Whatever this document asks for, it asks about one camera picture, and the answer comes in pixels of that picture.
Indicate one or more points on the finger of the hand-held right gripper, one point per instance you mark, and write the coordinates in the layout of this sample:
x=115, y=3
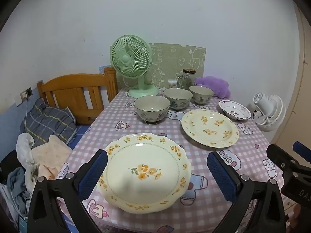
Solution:
x=303, y=150
x=284, y=159

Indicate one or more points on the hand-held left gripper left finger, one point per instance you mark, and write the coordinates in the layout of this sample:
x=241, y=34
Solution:
x=93, y=172

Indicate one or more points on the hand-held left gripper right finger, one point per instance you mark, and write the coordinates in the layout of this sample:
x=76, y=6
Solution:
x=222, y=177

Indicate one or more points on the round yellow floral plate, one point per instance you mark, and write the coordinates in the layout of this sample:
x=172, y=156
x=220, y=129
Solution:
x=209, y=126

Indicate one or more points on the scalloped yellow floral plate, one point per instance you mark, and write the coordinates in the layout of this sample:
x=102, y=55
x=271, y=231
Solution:
x=145, y=187

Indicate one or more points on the white red-rimmed plate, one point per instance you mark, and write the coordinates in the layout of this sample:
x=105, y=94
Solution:
x=234, y=110

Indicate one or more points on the green-grey leaf-print bowl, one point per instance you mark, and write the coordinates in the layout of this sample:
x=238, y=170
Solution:
x=151, y=106
x=201, y=92

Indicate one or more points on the white blue-print bowl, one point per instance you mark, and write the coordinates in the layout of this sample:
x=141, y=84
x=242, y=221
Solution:
x=177, y=97

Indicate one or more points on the blue bed sheet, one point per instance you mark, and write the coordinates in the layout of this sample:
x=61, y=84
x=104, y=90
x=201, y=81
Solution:
x=79, y=136

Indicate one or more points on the white clip fan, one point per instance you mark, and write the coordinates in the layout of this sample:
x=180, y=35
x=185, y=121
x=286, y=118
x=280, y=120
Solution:
x=269, y=114

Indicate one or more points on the grey plaid pillow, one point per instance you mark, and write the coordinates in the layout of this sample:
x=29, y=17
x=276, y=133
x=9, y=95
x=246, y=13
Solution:
x=48, y=121

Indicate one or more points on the white plastic bag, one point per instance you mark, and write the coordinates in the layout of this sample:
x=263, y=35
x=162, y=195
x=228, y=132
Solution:
x=24, y=145

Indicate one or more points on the pink checked tablecloth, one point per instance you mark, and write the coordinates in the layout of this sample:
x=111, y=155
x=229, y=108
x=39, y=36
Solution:
x=155, y=128

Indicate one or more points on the blue-grey garment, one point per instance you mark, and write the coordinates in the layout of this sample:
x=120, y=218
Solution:
x=17, y=187

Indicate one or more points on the wooden bed headboard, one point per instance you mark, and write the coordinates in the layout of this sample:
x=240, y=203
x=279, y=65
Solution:
x=73, y=85

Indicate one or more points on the purple plush cushion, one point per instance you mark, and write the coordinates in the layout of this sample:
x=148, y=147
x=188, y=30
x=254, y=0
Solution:
x=216, y=85

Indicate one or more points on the glass jar with dark lid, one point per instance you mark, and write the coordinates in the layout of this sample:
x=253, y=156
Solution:
x=187, y=80

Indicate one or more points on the cotton swab container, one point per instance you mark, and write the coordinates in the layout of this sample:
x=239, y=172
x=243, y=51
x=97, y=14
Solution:
x=172, y=83

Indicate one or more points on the green desk fan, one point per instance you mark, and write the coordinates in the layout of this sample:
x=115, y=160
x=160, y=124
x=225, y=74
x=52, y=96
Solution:
x=126, y=58

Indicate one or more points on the green printed board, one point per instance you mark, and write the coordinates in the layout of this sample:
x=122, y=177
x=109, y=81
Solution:
x=175, y=55

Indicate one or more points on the wall socket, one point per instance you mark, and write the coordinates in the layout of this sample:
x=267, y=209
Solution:
x=28, y=92

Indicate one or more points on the light blue wall sticker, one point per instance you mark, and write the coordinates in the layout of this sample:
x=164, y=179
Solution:
x=103, y=69

